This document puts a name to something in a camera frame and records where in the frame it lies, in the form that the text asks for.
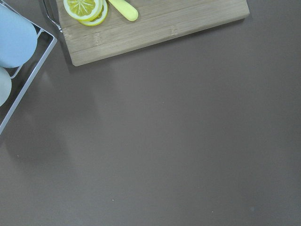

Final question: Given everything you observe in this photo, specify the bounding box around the blue cup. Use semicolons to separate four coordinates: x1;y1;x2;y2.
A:
0;5;37;68

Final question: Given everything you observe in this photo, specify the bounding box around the lemon slice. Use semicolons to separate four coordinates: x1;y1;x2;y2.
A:
79;0;108;26
63;0;103;21

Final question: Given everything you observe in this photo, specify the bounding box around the white cup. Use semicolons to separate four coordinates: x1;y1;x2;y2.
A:
0;67;12;106

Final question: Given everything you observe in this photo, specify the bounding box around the yellow plastic knife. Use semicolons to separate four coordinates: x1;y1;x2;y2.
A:
109;0;139;22

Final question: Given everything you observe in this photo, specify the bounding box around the wooden cutting board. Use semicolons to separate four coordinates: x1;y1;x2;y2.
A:
56;0;250;66

